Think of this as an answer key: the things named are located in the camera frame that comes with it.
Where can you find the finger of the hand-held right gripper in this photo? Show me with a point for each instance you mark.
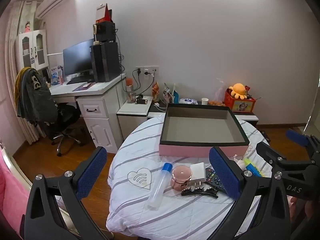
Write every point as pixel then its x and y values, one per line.
pixel 270 153
pixel 297 138

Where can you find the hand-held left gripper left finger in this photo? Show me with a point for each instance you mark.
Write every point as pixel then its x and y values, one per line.
pixel 92 172

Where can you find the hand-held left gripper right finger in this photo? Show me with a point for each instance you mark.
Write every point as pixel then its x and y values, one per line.
pixel 223 177

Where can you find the black remote control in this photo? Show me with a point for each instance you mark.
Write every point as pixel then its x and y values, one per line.
pixel 211 177

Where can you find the pink pig toy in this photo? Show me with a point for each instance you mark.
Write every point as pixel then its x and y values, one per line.
pixel 240 163

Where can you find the blue highlighter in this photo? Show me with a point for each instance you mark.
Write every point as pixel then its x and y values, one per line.
pixel 255 172

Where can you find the white charger plug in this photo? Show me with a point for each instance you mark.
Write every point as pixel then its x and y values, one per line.
pixel 197 172

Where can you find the black hair clip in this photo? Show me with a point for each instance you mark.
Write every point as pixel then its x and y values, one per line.
pixel 197 192

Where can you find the brown jar with lid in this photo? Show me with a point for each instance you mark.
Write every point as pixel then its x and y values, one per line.
pixel 181 177

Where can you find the pink box with black rim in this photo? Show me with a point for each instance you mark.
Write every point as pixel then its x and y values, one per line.
pixel 200 130

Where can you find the clear tube with blue cap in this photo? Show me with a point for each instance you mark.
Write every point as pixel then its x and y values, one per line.
pixel 160 185

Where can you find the person's right hand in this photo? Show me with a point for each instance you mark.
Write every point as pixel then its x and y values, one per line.
pixel 310 207

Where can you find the white desk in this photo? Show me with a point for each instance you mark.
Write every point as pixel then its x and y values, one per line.
pixel 100 120

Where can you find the red toy box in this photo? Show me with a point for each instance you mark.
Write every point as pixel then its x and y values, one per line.
pixel 240 106

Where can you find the black office chair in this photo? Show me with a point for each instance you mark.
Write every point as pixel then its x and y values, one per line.
pixel 62 116

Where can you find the orange octopus plush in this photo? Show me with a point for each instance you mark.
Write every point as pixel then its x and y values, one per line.
pixel 237 88

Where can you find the pile of small oranges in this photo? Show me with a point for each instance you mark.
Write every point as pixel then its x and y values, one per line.
pixel 215 103

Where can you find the white radiator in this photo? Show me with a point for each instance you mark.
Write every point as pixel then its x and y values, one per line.
pixel 27 132

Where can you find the low white and black cabinet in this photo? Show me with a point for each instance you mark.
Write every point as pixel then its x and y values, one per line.
pixel 135 107

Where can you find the white paper cup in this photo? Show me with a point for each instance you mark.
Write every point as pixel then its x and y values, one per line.
pixel 205 101

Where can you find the clear plastic bag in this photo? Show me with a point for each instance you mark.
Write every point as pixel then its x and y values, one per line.
pixel 220 90

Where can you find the pink blanket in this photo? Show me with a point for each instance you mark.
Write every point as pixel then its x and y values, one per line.
pixel 12 192

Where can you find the wet wipes pack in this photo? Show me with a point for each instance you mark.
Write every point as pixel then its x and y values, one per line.
pixel 187 101

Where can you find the purple mouse pad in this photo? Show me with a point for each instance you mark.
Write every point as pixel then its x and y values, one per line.
pixel 80 88

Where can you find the small black device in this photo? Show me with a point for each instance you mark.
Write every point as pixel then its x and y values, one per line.
pixel 141 101

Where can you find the bottle with orange lid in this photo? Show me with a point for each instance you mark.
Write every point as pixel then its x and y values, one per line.
pixel 130 90

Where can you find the black keyboard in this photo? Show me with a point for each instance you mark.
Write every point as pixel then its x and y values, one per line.
pixel 77 80

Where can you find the blue and white carton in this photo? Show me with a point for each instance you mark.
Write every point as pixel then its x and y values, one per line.
pixel 175 96

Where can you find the grey skull-print garment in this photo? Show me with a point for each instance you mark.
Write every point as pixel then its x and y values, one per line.
pixel 35 97

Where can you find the clear snack pouch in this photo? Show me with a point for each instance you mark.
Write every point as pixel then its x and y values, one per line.
pixel 167 92

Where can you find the orange snack bag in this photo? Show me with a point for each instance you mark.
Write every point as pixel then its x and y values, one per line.
pixel 155 90

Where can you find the blue and white package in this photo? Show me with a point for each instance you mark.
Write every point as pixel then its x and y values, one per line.
pixel 55 75

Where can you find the black computer tower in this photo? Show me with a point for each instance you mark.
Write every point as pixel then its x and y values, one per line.
pixel 105 62

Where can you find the yellow cloth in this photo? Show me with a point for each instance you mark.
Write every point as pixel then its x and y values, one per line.
pixel 17 85

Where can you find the black monitor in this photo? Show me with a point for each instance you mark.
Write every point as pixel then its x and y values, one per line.
pixel 77 57

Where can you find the white glass-door cabinet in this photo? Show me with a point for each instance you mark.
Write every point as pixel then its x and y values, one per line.
pixel 40 47

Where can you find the black speaker box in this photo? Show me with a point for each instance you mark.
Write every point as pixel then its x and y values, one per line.
pixel 106 31

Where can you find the red desk calendar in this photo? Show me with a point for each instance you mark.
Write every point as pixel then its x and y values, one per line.
pixel 102 15

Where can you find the small doll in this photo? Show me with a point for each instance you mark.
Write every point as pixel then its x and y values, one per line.
pixel 27 27

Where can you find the white air conditioner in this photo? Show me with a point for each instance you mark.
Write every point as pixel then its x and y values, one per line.
pixel 53 1

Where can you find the white wall socket panel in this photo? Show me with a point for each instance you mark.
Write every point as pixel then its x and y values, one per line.
pixel 147 70

